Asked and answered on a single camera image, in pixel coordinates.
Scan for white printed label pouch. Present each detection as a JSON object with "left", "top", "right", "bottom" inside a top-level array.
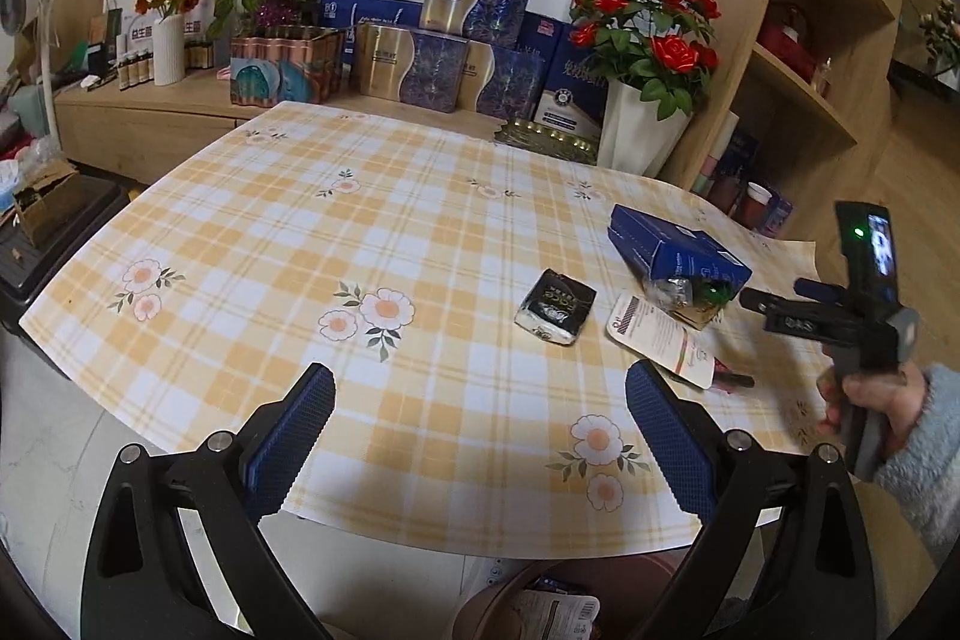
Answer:
[{"left": 605, "top": 292, "right": 716, "bottom": 390}]

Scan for black cigarette pack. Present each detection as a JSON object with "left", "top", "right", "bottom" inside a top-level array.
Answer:
[{"left": 514, "top": 268, "right": 597, "bottom": 346}]

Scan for long blue coffee box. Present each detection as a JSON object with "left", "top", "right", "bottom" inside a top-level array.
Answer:
[{"left": 607, "top": 205, "right": 752, "bottom": 294}]

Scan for green gold carton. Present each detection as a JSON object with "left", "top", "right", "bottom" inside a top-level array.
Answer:
[{"left": 641, "top": 278, "right": 734, "bottom": 330}]

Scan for white paper wrapper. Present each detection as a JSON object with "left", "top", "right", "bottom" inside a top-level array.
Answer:
[{"left": 511, "top": 590, "right": 601, "bottom": 640}]

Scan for brown round trash bin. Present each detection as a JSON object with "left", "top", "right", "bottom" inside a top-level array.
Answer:
[{"left": 449, "top": 549, "right": 685, "bottom": 638}]

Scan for person's right hand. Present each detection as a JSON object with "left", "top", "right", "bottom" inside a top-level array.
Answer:
[{"left": 817, "top": 360, "right": 928, "bottom": 458}]

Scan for red paper cup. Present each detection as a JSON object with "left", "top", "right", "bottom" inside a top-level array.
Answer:
[{"left": 737, "top": 182, "right": 773, "bottom": 230}]

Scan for stacked pastel cups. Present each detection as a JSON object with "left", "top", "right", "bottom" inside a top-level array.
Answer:
[{"left": 692, "top": 112, "right": 739, "bottom": 197}]

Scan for yellow plaid tablecloth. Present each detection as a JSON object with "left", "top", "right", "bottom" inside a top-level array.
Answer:
[{"left": 21, "top": 104, "right": 815, "bottom": 559}]

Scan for red basket on shelf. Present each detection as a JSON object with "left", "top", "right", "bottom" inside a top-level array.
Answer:
[{"left": 757, "top": 3, "right": 817, "bottom": 83}]

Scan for low wooden cabinet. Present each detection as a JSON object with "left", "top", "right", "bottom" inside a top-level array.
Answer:
[{"left": 52, "top": 66, "right": 505, "bottom": 185}]

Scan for green leaf tray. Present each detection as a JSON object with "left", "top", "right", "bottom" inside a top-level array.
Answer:
[{"left": 494, "top": 120, "right": 597, "bottom": 166}]

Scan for red rose plant white pot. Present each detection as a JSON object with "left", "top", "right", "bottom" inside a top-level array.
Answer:
[{"left": 569, "top": 0, "right": 721, "bottom": 177}]

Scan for blue white box behind pot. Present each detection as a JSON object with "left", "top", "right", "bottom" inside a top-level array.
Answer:
[{"left": 532, "top": 0, "right": 692, "bottom": 143}]

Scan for striped pink basket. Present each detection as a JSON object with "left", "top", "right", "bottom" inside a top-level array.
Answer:
[{"left": 229, "top": 26, "right": 345, "bottom": 107}]

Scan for wooden shelf unit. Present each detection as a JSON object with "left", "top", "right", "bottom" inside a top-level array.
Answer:
[{"left": 661, "top": 0, "right": 901, "bottom": 242}]

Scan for gold blue gift box right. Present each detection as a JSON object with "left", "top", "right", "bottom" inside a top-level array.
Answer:
[{"left": 457, "top": 41, "right": 545, "bottom": 122}]

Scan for gold blue gift box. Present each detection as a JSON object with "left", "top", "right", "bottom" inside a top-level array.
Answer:
[
  {"left": 350, "top": 21, "right": 469, "bottom": 113},
  {"left": 420, "top": 0, "right": 529, "bottom": 47},
  {"left": 457, "top": 41, "right": 545, "bottom": 122}
]

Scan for gold blue gift box left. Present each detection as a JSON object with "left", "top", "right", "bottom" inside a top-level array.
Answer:
[{"left": 350, "top": 21, "right": 469, "bottom": 113}]

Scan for orange flowers white vase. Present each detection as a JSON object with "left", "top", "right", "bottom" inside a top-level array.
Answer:
[{"left": 133, "top": 0, "right": 200, "bottom": 86}]

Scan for gold blue gift box top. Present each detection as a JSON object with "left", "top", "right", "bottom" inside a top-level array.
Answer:
[{"left": 420, "top": 0, "right": 529, "bottom": 47}]

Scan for white desk fan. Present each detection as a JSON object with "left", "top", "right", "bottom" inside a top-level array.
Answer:
[{"left": 0, "top": 0, "right": 65, "bottom": 146}]

